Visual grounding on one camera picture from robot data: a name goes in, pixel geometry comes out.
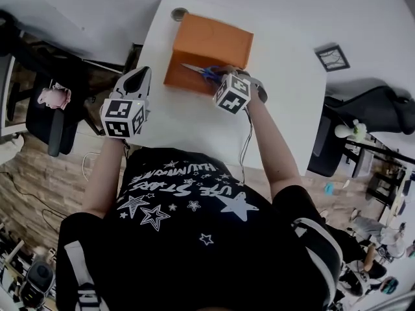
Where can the pink plush toy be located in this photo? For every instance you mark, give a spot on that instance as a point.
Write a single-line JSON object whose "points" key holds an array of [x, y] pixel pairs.
{"points": [[52, 96]]}

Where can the white plush toy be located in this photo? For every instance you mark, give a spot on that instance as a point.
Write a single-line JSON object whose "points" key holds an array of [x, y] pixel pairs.
{"points": [[342, 131]]}

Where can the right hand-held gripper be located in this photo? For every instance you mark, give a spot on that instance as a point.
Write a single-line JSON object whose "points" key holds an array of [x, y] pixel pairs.
{"points": [[233, 94]]}

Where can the orange cardboard box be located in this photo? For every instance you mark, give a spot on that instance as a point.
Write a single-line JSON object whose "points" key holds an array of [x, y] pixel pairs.
{"points": [[210, 34]]}

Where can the person's black star-print shirt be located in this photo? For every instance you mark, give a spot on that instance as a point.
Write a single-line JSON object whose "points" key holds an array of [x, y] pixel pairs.
{"points": [[194, 254]]}

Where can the person's left forearm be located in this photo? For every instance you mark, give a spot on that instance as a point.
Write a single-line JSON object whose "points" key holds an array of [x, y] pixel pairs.
{"points": [[100, 180]]}

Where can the black square frame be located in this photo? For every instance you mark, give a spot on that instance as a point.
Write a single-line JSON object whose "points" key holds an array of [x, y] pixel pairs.
{"points": [[332, 58]]}

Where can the black office chair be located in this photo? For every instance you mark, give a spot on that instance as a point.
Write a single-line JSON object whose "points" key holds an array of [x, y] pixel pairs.
{"points": [[373, 109], [35, 125]]}

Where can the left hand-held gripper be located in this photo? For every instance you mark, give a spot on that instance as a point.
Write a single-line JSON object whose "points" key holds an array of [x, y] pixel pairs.
{"points": [[123, 118]]}

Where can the person's right forearm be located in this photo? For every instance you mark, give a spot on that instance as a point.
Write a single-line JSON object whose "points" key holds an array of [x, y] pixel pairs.
{"points": [[272, 147]]}

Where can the grey and black device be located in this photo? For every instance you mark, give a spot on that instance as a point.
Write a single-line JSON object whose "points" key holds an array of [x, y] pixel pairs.
{"points": [[40, 277]]}

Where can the teal floor item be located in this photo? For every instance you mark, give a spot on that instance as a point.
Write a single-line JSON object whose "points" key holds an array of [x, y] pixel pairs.
{"points": [[330, 188]]}

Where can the white desk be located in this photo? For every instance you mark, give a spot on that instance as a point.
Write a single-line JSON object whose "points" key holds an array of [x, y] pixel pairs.
{"points": [[181, 125]]}

